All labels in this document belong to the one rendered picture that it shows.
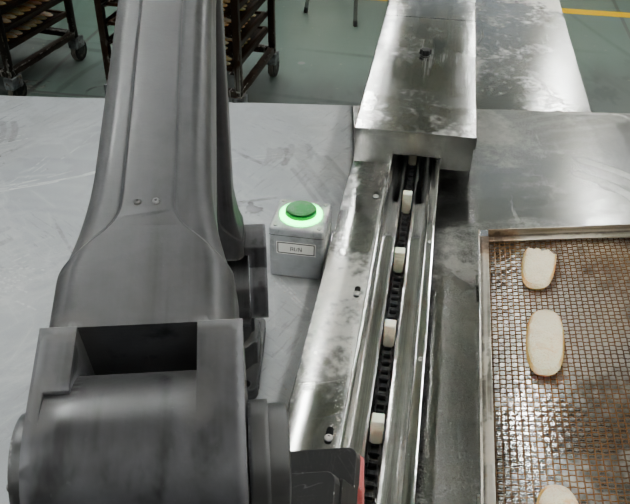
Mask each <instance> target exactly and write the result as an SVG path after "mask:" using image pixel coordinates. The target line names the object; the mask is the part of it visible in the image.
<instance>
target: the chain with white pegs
mask: <svg viewBox="0 0 630 504"><path fill-rule="evenodd" d="M416 164H417V156H410V155H409V158H408V165H407V172H406V179H405V186H404V191H403V198H402V208H401V215H400V222H399V229H398V236H397V243H396V248H395V254H394V264H393V272H392V279H391V286H390V293H389V300H388V307H387V314H386V319H385V324H384V334H383V342H382V350H381V357H380V364H379V371H378V378H377V385H376V392H375V399H374V406H373V413H372V415H371V423H370V435H369V442H368V449H367V456H366V463H365V470H364V500H368V501H372V499H373V501H372V504H375V501H376V492H377V484H378V476H379V468H380V460H381V451H382V443H383V435H384V427H385V419H386V410H387V402H388V394H389V386H390V377H391V369H392V361H393V353H394V345H395V337H396V328H397V320H398V312H399V304H400V296H401V287H402V279H403V271H404V263H405V255H406V246H407V238H408V230H409V222H410V214H411V205H412V197H413V190H411V189H414V182H412V181H415V174H413V173H416ZM407 179H408V180H407ZM406 186H407V187H406ZM402 215H403V216H402ZM407 221H408V222H407ZM406 229H407V230H406ZM400 230H401V231H400ZM399 237H400V238H399ZM405 237H406V238H405ZM404 245H405V246H404ZM394 274H395V275H394ZM400 276H401V278H402V279H401V278H400ZM395 281H396V282H395ZM399 284H400V286H401V287H400V286H399ZM393 287H394V288H393ZM392 288H393V289H392ZM398 292H399V294H400V295H399V294H398ZM397 294H398V295H397ZM392 300H394V301H392ZM397 300H398V301H397ZM398 302H399V303H398ZM394 307H397V309H396V308H394ZM389 310H390V311H389ZM397 310H398V311H397ZM394 314H396V315H394ZM395 316H396V317H395ZM384 347H385V348H384ZM391 348H392V349H391ZM386 350H391V351H386ZM383 354H384V355H383ZM390 356H391V357H390ZM383 357H385V358H383ZM386 358H390V359H386ZM382 361H383V362H382ZM389 364H390V365H389ZM382 365H385V366H389V367H385V366H382ZM390 367H391V368H390ZM381 368H382V369H381ZM388 372H389V373H388ZM381 373H383V374H388V375H382V374H381ZM389 375H390V376H389ZM387 380H388V381H387ZM380 382H387V384H386V383H380ZM379 383H380V384H379ZM388 383H389V384H388ZM386 388H387V389H386ZM379 390H382V391H386V392H380V391H379ZM387 391H388V392H387ZM385 396H386V397H385ZM377 398H378V399H383V400H385V401H380V400H377ZM386 399H387V400H386ZM384 403H385V405H384ZM376 405H377V406H376ZM385 407H386V408H385ZM376 408H382V409H384V410H378V409H376ZM383 411H384V413H383ZM379 444H380V445H379ZM371 446H376V447H379V449H375V448H371ZM378 451H379V453H378ZM369 456H373V457H378V461H377V459H371V458H369ZM368 464H369V465H368ZM368 467H375V468H376V467H377V469H376V470H372V469H368ZM377 472H378V473H377ZM375 475H376V477H375ZM367 477H368V478H375V481H371V480H366V478H367ZM376 480H377V481H376ZM374 483H375V484H374ZM365 488H366V489H373V490H374V492H367V491H365ZM375 488H376V489H375ZM374 496H375V497H374Z"/></svg>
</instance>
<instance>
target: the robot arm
mask: <svg viewBox="0 0 630 504"><path fill-rule="evenodd" d="M248 256H249V260H248ZM249 269H250V281H249ZM250 294H251V301H250ZM264 318H269V307H268V278H267V249H266V231H265V224H245V225H244V221H243V216H242V214H241V213H240V210H239V207H238V203H237V200H236V196H235V191H234V185H233V170H232V152H231V135H230V117H229V99H228V82H227V64H226V46H225V29H224V11H223V0H118V6H117V13H116V21H115V28H114V36H113V43H112V51H111V58H110V66H109V73H108V81H107V88H106V96H105V103H104V111H103V118H102V125H101V133H100V140H99V148H98V155H97V163H96V170H95V177H94V183H93V188H92V193H91V198H90V202H89V206H88V209H87V213H86V216H85V219H84V222H83V225H82V229H81V231H80V234H79V237H78V239H77V242H76V245H75V247H74V249H73V252H72V254H71V256H70V258H69V260H68V262H67V263H66V264H65V265H64V266H63V268H62V269H61V271H60V273H59V275H58V278H57V281H56V287H55V293H54V300H53V306H52V312H51V319H50V325H49V328H40V329H39V335H38V341H37V347H36V353H35V359H34V365H33V371H32V377H31V383H30V389H29V395H28V401H27V407H26V413H23V414H22V415H21V416H20V417H19V419H18V420H17V422H16V425H15V427H14V430H13V434H12V438H11V442H10V448H9V456H8V471H7V481H8V484H7V485H6V490H7V492H8V495H9V502H10V504H364V458H363V457H362V456H361V455H360V454H358V453H357V452H356V451H355V450H354V449H352V448H350V447H344V448H329V449H315V450H300V451H290V437H289V423H288V411H287V405H286V403H285V402H277V403H267V399H255V398H256V397H257V396H258V390H259V382H260V374H261V366H262V359H263V351H264V343H265V335H266V321H265V319H264Z"/></svg>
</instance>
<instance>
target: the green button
mask: <svg viewBox="0 0 630 504"><path fill-rule="evenodd" d="M285 215H286V216H287V217H288V218H290V219H292V220H295V221H307V220H311V219H313V218H314V217H316V215H317V208H316V206H315V205H314V204H312V203H311V202H308V201H302V200H300V201H294V202H291V203H290V204H288V205H287V206H286V209H285Z"/></svg>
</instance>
